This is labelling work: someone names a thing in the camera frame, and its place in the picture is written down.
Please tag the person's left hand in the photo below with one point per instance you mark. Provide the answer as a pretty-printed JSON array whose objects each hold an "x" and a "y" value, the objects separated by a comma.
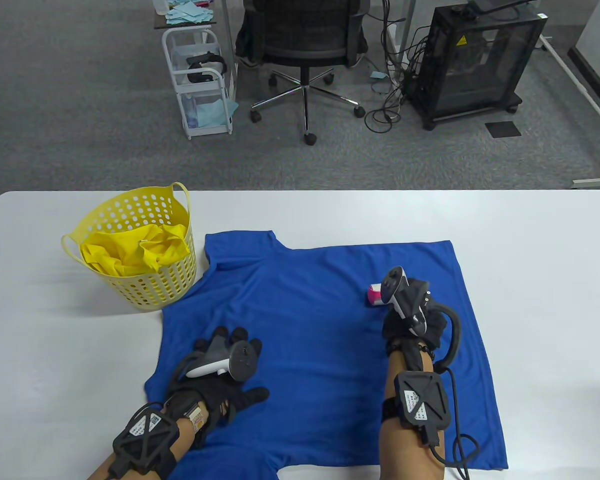
[{"x": 230, "y": 397}]

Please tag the person's right hand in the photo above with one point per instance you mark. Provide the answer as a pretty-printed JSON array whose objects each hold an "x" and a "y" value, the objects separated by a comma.
[{"x": 405, "y": 332}]

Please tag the pink lint roller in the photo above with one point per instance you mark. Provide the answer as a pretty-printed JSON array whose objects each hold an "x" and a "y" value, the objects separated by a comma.
[{"x": 373, "y": 295}]

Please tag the blue t-shirt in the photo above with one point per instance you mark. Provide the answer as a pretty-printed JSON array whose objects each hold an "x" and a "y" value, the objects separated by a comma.
[{"x": 320, "y": 325}]

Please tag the yellow t-shirt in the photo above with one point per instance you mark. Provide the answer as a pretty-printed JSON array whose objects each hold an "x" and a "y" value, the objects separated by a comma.
[{"x": 130, "y": 250}]

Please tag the person's right forearm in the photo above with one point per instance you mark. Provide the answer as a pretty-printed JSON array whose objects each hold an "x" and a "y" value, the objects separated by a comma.
[{"x": 405, "y": 450}]

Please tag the person's left forearm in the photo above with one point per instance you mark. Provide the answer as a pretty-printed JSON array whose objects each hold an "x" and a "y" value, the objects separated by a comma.
[{"x": 182, "y": 440}]

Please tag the grey left hand controller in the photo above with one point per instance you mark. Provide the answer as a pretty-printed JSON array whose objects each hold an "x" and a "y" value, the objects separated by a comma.
[{"x": 242, "y": 357}]

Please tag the grey hand controller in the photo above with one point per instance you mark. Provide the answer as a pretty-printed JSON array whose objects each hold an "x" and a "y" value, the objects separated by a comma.
[
  {"x": 395, "y": 287},
  {"x": 242, "y": 357}
]

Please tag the grey right hand controller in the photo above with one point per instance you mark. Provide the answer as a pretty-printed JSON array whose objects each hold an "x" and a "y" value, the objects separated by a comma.
[{"x": 395, "y": 287}]

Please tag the yellow perforated plastic basket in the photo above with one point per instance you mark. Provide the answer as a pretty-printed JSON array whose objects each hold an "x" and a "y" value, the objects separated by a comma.
[{"x": 155, "y": 290}]

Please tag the black floor plate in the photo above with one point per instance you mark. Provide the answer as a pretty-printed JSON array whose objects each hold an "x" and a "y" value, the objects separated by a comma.
[{"x": 502, "y": 129}]

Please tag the light blue paper scrap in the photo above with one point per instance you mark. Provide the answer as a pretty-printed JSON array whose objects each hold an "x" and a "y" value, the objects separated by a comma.
[{"x": 378, "y": 75}]

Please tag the black equipment cabinet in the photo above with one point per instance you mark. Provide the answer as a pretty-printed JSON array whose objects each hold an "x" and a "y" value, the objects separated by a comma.
[{"x": 480, "y": 70}]

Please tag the light blue cloth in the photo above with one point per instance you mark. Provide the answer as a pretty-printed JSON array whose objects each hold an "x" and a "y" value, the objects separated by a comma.
[{"x": 212, "y": 114}]

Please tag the white desk leg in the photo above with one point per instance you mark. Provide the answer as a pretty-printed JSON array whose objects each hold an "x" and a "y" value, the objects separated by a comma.
[{"x": 405, "y": 30}]

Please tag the black office chair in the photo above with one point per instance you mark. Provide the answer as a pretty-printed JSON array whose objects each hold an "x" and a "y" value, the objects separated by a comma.
[{"x": 305, "y": 30}]

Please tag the black headset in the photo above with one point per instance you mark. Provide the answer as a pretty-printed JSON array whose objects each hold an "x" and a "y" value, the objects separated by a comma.
[{"x": 205, "y": 65}]

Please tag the white rolling cart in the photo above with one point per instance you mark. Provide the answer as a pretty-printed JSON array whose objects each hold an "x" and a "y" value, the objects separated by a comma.
[{"x": 167, "y": 55}]

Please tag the pile of light blue cloths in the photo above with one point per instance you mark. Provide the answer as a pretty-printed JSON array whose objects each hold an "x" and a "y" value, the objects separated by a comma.
[{"x": 190, "y": 14}]

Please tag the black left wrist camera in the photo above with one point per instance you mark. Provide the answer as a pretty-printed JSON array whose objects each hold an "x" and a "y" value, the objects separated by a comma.
[{"x": 145, "y": 440}]

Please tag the white desk base frame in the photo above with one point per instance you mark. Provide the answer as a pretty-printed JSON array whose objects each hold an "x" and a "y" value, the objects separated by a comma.
[{"x": 580, "y": 85}]

